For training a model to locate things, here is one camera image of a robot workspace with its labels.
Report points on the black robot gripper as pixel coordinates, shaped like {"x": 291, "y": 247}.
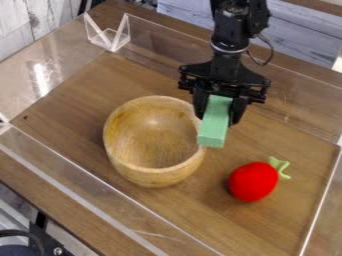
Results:
{"x": 224, "y": 77}

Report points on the green rectangular block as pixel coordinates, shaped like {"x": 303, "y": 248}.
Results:
{"x": 215, "y": 122}

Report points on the brown wooden bowl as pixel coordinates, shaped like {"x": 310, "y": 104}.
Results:
{"x": 150, "y": 141}

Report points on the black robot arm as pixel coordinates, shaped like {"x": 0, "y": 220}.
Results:
{"x": 239, "y": 20}

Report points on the red plush strawberry toy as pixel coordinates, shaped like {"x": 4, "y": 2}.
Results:
{"x": 252, "y": 181}

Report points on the clear acrylic tray wall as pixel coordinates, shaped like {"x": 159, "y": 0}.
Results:
{"x": 112, "y": 223}

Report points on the black clamp with cable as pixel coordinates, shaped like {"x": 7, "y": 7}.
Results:
{"x": 41, "y": 243}

